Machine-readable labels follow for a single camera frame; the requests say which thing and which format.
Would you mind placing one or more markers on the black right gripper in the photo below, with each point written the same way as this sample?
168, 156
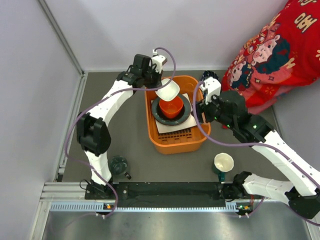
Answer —
201, 108

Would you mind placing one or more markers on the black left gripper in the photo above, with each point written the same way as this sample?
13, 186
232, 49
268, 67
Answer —
158, 76

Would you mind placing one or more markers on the white square bowl orange rim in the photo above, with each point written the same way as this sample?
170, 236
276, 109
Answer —
170, 91

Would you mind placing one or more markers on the white square plate black rim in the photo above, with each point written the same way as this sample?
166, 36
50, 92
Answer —
163, 129

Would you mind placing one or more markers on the blue-grey round plate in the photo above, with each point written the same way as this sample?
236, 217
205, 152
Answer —
179, 119

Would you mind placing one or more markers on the orange plastic bin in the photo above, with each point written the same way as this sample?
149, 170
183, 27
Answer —
182, 141

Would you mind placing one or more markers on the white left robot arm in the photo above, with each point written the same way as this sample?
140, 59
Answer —
92, 128

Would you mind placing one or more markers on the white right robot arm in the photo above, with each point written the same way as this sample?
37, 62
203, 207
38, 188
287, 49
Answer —
301, 191

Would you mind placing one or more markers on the blue striped necktie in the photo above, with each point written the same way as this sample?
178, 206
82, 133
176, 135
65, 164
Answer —
208, 73

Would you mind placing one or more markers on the green mug white inside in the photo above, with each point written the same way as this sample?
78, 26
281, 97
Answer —
222, 164

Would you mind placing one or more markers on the red patterned cloth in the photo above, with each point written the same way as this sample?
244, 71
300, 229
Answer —
284, 55

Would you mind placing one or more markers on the black base bar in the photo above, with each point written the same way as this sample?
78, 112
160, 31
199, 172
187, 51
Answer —
168, 194

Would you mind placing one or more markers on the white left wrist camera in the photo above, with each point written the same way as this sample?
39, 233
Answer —
158, 61

